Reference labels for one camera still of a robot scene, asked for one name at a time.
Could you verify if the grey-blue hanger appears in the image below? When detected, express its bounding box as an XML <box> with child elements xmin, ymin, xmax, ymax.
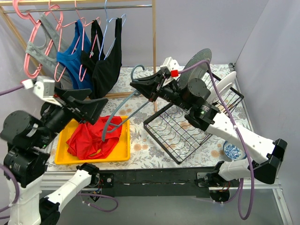
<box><xmin>102</xmin><ymin>63</ymin><xmax>156</xmax><ymax>141</ymax></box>

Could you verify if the red tank top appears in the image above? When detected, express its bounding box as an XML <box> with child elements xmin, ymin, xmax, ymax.
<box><xmin>66</xmin><ymin>116</ymin><xmax>122</xmax><ymax>160</ymax></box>

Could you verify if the black tank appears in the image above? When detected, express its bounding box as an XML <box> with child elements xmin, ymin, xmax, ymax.
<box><xmin>90</xmin><ymin>18</ymin><xmax>122</xmax><ymax>99</ymax></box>
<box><xmin>81</xmin><ymin>20</ymin><xmax>105</xmax><ymax>76</ymax></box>

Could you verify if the light blue hanger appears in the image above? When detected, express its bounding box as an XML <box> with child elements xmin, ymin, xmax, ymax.
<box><xmin>99</xmin><ymin>0</ymin><xmax>118</xmax><ymax>60</ymax></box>

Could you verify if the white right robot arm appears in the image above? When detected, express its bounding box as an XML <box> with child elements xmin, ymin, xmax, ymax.
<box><xmin>130</xmin><ymin>71</ymin><xmax>287</xmax><ymax>186</ymax></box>

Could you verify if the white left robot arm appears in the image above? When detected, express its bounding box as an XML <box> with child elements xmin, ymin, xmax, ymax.
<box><xmin>0</xmin><ymin>88</ymin><xmax>108</xmax><ymax>225</ymax></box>

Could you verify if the blue tank top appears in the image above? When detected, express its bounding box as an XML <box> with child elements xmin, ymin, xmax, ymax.
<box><xmin>56</xmin><ymin>19</ymin><xmax>94</xmax><ymax>91</ymax></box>

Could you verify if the grey tank top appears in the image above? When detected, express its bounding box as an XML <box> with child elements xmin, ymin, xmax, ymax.
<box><xmin>27</xmin><ymin>13</ymin><xmax>73</xmax><ymax>90</ymax></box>

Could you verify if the thin pink hanger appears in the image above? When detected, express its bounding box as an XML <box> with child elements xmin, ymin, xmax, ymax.
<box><xmin>48</xmin><ymin>0</ymin><xmax>65</xmax><ymax>82</ymax></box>
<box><xmin>60</xmin><ymin>0</ymin><xmax>101</xmax><ymax>83</ymax></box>

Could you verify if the thick pink hanger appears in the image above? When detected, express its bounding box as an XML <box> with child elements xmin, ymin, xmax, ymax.
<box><xmin>12</xmin><ymin>0</ymin><xmax>42</xmax><ymax>79</ymax></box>

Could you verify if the floral table mat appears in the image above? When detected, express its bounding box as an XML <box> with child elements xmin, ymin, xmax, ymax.
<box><xmin>47</xmin><ymin>67</ymin><xmax>251</xmax><ymax>173</ymax></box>

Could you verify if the grey patterned plate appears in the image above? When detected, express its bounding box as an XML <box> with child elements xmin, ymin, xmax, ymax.
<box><xmin>178</xmin><ymin>48</ymin><xmax>212</xmax><ymax>89</ymax></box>

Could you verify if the yellow plastic tray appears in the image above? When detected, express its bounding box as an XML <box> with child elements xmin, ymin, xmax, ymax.
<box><xmin>54</xmin><ymin>116</ymin><xmax>130</xmax><ymax>165</ymax></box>

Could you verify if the white plate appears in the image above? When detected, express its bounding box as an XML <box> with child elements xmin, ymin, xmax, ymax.
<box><xmin>207</xmin><ymin>71</ymin><xmax>236</xmax><ymax>103</ymax></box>

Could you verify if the blue white porcelain bowl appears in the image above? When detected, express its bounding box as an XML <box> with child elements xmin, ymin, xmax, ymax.
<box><xmin>223</xmin><ymin>141</ymin><xmax>247</xmax><ymax>161</ymax></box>

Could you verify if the wooden clothes rack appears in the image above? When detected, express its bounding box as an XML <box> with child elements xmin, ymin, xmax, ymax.
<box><xmin>0</xmin><ymin>0</ymin><xmax>158</xmax><ymax>113</ymax></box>

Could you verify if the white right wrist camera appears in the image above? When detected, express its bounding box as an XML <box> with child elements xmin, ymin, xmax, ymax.
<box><xmin>160</xmin><ymin>57</ymin><xmax>180</xmax><ymax>87</ymax></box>

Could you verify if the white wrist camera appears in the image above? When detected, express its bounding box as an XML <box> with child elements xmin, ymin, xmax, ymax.
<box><xmin>160</xmin><ymin>57</ymin><xmax>180</xmax><ymax>87</ymax></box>
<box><xmin>33</xmin><ymin>76</ymin><xmax>61</xmax><ymax>106</ymax></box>

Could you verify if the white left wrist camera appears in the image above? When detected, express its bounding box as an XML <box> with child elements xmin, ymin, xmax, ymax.
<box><xmin>33</xmin><ymin>76</ymin><xmax>61</xmax><ymax>106</ymax></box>

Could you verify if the black wire dish rack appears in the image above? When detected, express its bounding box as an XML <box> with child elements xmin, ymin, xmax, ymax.
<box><xmin>143</xmin><ymin>74</ymin><xmax>244</xmax><ymax>165</ymax></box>

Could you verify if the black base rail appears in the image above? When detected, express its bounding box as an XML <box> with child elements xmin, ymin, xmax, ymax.
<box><xmin>72</xmin><ymin>166</ymin><xmax>240</xmax><ymax>203</ymax></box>

